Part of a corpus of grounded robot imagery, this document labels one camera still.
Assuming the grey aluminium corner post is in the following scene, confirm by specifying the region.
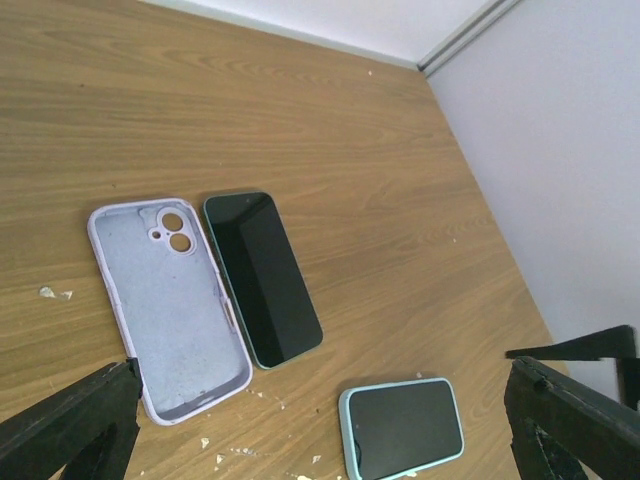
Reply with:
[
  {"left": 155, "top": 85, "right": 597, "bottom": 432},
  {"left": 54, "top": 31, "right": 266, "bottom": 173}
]
[{"left": 416, "top": 0, "right": 521, "bottom": 78}]

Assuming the black smartphone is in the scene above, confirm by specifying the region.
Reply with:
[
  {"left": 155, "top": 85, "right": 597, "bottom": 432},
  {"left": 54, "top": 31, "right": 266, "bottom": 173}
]
[{"left": 203, "top": 191, "right": 324, "bottom": 369}]

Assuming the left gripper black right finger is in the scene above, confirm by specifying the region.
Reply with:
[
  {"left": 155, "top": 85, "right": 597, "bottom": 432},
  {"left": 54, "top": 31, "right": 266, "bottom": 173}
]
[{"left": 504, "top": 357, "right": 639, "bottom": 479}]

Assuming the phone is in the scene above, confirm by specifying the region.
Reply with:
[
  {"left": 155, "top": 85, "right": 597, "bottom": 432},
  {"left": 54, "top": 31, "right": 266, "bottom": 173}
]
[
  {"left": 87, "top": 198, "right": 253, "bottom": 426},
  {"left": 338, "top": 377, "right": 465, "bottom": 479}
]

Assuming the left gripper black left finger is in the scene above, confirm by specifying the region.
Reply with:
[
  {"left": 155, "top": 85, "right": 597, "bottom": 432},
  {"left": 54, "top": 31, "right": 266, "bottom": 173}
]
[{"left": 1, "top": 358, "right": 143, "bottom": 479}]

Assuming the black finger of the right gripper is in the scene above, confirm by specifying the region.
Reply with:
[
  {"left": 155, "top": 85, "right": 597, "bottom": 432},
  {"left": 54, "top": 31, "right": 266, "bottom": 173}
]
[{"left": 505, "top": 325, "right": 639, "bottom": 410}]

